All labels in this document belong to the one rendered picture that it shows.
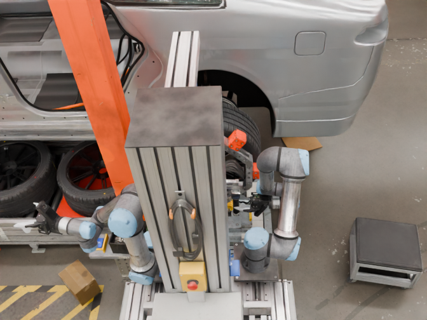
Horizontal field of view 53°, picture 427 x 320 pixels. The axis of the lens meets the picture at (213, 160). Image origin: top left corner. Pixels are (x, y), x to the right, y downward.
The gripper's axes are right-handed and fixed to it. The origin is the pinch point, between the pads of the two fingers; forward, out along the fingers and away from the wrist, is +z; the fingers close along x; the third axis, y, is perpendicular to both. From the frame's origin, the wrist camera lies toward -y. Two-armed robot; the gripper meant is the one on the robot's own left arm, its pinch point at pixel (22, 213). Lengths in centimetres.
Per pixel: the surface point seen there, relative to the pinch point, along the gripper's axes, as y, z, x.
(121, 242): 65, -18, 43
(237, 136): -3, -83, 79
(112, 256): 74, -12, 39
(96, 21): -74, -28, 49
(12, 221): 78, 71, 51
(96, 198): 64, 15, 74
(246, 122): 2, -83, 100
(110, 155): 3, -18, 53
